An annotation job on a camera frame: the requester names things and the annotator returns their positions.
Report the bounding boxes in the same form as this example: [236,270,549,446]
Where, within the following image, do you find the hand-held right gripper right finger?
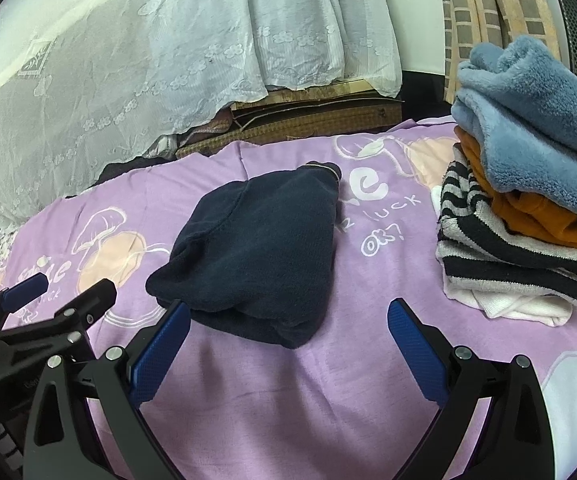
[387,297,554,480]

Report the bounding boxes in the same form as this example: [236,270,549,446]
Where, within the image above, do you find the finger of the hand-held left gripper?
[0,272,52,333]
[0,278,119,357]

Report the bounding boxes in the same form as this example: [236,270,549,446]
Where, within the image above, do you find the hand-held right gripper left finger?
[22,301,192,480]

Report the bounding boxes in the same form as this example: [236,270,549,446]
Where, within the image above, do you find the navy knit cardigan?
[146,160,343,350]

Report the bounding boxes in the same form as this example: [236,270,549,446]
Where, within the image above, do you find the black white striped garment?
[435,160,577,316]

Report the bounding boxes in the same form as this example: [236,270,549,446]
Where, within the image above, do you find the purple printed blanket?
[0,117,577,480]

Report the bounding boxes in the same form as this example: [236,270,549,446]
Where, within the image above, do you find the black cloth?
[63,152,194,198]

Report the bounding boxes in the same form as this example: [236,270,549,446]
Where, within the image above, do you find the white cloth bundle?
[146,135,176,158]

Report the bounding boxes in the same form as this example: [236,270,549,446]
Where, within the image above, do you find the orange garment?
[453,127,577,261]

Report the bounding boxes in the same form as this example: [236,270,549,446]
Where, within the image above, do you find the pink striped cloth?
[178,110,234,151]

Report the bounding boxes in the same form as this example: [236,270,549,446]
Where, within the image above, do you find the white lace cloth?
[0,0,404,233]

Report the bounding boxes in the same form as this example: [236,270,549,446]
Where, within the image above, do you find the brown woven mats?
[176,77,404,158]

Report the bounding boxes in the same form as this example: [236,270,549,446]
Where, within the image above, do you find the blue fleece garment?
[451,35,577,228]

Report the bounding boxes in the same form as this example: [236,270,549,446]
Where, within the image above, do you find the checked curtain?
[435,0,564,106]

